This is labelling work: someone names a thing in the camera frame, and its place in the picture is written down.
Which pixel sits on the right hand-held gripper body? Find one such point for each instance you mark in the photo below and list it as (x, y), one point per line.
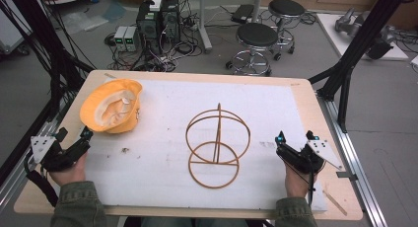
(297, 158)

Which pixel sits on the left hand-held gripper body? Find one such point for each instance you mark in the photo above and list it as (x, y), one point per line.
(67, 156)

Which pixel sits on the yellow bucket hat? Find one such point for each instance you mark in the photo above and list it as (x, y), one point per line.
(98, 103)

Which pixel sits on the person's left hand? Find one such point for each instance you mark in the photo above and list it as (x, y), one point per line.
(72, 172)

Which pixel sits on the person's right hand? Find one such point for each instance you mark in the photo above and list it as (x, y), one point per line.
(297, 184)

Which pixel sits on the thin wooden stick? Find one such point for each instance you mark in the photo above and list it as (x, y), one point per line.
(335, 203)

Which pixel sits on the white foam mat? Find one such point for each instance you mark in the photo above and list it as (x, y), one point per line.
(164, 174)

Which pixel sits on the grey power supply unit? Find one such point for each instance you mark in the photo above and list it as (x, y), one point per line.
(120, 37)
(132, 38)

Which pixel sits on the white floor board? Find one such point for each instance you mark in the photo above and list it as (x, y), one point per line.
(332, 33)

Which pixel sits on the black round stool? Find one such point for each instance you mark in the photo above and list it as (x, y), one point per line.
(286, 7)
(257, 35)

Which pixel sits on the clear plastic sheet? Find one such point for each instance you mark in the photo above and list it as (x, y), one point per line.
(83, 21)

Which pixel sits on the grey equipment case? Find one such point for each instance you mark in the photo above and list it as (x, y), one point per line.
(11, 26)

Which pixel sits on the black computer tower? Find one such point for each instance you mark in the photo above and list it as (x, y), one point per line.
(171, 19)
(148, 26)

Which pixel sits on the flat black device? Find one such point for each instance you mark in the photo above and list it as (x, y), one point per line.
(242, 13)

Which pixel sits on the grey metal stand pole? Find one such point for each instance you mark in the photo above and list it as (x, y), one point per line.
(257, 5)

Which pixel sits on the grey metal stand leg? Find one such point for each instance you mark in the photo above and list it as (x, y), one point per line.
(204, 26)

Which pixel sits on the white box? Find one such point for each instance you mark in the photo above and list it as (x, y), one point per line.
(155, 4)

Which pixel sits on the aluminium rail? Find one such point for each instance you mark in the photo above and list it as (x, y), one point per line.
(19, 181)
(351, 148)

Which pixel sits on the small metal bracket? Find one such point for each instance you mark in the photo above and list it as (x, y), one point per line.
(346, 175)

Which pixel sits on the black metal frame post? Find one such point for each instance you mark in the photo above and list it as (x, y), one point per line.
(356, 46)
(42, 36)

